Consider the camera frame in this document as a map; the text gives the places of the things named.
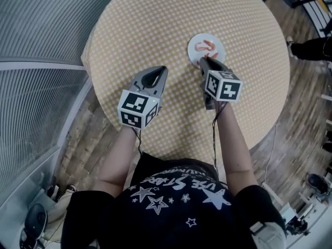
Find person's left forearm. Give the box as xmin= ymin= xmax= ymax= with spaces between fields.
xmin=93 ymin=125 xmax=139 ymax=198

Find white floor cable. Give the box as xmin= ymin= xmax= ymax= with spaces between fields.
xmin=261 ymin=123 xmax=278 ymax=185

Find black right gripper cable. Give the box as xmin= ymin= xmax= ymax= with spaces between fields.
xmin=211 ymin=100 xmax=227 ymax=177

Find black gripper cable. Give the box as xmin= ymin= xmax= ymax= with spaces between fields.
xmin=211 ymin=100 xmax=227 ymax=177
xmin=132 ymin=128 xmax=143 ymax=156

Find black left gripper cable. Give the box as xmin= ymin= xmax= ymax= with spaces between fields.
xmin=132 ymin=128 xmax=143 ymax=156

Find black round device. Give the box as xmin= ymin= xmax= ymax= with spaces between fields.
xmin=24 ymin=203 xmax=48 ymax=241

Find black metal rack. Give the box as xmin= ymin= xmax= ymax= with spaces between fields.
xmin=276 ymin=0 xmax=332 ymax=38

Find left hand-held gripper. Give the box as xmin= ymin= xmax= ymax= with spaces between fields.
xmin=117 ymin=65 xmax=169 ymax=131

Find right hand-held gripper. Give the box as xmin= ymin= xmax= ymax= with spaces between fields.
xmin=199 ymin=57 xmax=244 ymax=110

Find curled orange shrimp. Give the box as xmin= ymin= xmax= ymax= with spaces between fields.
xmin=195 ymin=40 xmax=217 ymax=52

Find black star print shirt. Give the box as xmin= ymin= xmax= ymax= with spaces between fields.
xmin=61 ymin=151 xmax=287 ymax=249

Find person's beige trousers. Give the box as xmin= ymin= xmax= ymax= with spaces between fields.
xmin=43 ymin=190 xmax=76 ymax=243

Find person's right forearm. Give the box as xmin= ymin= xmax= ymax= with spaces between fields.
xmin=214 ymin=101 xmax=259 ymax=196

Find white round plate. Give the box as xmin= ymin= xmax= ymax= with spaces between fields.
xmin=187 ymin=33 xmax=226 ymax=67

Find yellow checked tablecloth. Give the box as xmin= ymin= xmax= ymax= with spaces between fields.
xmin=80 ymin=0 xmax=291 ymax=171

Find black round stool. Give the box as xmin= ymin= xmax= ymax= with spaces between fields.
xmin=307 ymin=173 xmax=330 ymax=196

